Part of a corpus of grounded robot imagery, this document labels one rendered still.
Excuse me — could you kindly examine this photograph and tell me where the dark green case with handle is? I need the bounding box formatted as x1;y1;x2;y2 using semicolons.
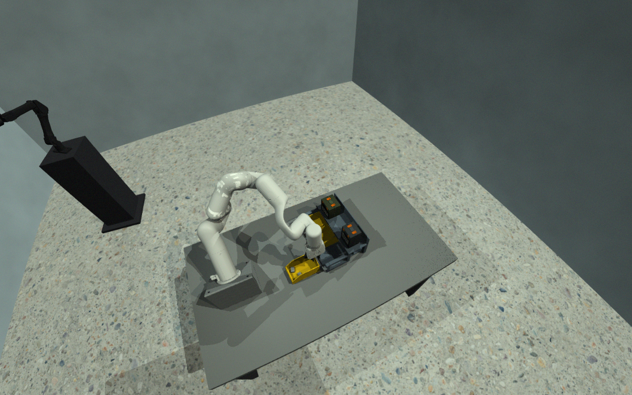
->
321;195;341;219

